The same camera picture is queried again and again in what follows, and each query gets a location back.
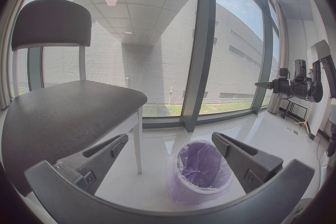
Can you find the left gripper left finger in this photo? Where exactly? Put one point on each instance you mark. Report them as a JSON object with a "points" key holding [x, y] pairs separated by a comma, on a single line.
{"points": [[99, 157]]}

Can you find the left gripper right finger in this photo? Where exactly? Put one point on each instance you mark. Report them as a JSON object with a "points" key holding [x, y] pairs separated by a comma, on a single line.
{"points": [[246, 162]]}

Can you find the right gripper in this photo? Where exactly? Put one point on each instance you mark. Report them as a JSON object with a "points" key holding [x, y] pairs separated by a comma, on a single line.
{"points": [[280, 86]]}

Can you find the purple plastic bag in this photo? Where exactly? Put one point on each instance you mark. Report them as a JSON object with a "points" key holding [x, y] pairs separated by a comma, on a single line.
{"points": [[199, 162]]}

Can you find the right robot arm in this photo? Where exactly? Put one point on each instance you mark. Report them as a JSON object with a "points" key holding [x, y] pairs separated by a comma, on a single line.
{"points": [[315, 89]]}

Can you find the white trash bin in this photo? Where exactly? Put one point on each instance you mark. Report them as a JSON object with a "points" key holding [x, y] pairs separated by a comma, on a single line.
{"points": [[191, 192]]}

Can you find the white curtain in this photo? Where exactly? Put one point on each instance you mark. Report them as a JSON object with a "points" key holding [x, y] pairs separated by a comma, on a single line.
{"points": [[283, 41]]}

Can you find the grey chair with white legs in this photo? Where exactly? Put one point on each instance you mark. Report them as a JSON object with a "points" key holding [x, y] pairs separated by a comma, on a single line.
{"points": [[65, 112]]}

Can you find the window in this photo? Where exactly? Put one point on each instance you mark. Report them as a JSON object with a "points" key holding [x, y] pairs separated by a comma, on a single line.
{"points": [[206, 34]]}

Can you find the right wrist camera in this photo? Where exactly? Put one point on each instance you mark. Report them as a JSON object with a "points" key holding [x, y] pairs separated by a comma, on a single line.
{"points": [[283, 73]]}

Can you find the black metal frame table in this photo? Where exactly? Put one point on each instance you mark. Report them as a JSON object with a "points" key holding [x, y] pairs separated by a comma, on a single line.
{"points": [[291, 104]]}

